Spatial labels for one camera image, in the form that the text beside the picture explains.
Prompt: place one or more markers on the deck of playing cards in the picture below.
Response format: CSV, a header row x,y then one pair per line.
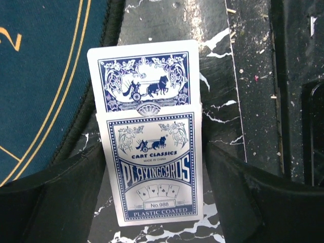
x,y
165,74

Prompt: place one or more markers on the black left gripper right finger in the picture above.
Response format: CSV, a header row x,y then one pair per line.
x,y
256,206

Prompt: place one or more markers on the blue playing card box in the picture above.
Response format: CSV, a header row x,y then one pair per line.
x,y
155,167

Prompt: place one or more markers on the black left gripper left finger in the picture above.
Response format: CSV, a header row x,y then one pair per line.
x,y
56,204

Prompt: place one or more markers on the round blue poker mat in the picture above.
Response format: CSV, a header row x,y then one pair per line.
x,y
45,77

